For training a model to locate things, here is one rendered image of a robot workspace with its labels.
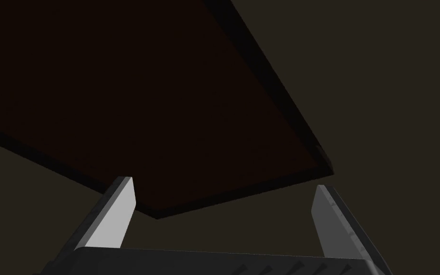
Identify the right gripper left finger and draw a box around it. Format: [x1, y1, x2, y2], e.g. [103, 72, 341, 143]
[60, 176, 136, 256]

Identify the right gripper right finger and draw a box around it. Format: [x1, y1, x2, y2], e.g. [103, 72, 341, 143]
[310, 184, 392, 273]

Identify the dark brown table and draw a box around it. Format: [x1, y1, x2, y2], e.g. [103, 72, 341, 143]
[0, 0, 335, 220]

